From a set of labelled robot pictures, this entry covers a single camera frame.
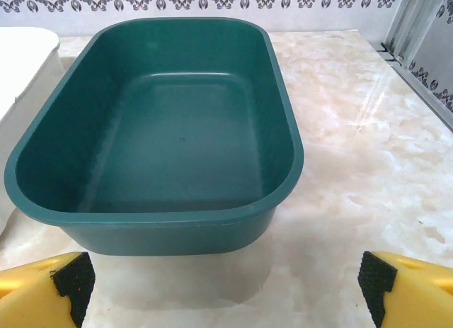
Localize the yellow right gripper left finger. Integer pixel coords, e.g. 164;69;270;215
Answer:
0;251;96;328

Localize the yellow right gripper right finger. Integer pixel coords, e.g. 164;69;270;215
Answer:
357;250;453;328

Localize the white plastic bin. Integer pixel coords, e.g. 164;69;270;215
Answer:
0;26;67;237

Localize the dark green plastic bin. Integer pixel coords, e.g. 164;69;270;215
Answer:
4;16;306;257

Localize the aluminium frame post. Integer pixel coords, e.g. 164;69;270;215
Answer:
380;0;453;113

